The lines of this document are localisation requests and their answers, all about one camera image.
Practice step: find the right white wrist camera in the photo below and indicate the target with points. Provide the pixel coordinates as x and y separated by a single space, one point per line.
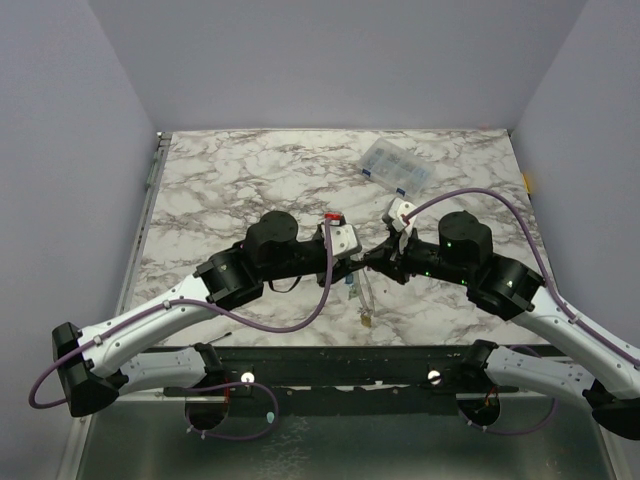
395 216

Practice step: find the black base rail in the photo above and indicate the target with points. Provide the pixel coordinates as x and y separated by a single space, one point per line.
345 381

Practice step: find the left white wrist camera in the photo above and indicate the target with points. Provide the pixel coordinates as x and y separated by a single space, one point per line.
344 241

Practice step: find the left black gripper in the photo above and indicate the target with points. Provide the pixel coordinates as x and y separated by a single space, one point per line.
340 266

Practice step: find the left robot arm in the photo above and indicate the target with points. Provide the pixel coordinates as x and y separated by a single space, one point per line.
98 364

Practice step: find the large metal keyring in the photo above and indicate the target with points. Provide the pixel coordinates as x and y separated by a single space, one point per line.
363 291

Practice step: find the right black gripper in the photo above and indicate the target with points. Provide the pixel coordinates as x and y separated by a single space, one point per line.
396 261

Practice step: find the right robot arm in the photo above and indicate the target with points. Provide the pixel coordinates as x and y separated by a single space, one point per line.
604 373

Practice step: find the clear plastic organizer box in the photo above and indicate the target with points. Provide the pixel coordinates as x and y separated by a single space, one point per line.
396 169

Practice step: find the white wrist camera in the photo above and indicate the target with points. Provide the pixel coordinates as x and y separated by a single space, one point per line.
344 241
395 216

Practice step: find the left aluminium side rail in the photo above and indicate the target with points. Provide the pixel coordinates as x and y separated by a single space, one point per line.
151 189

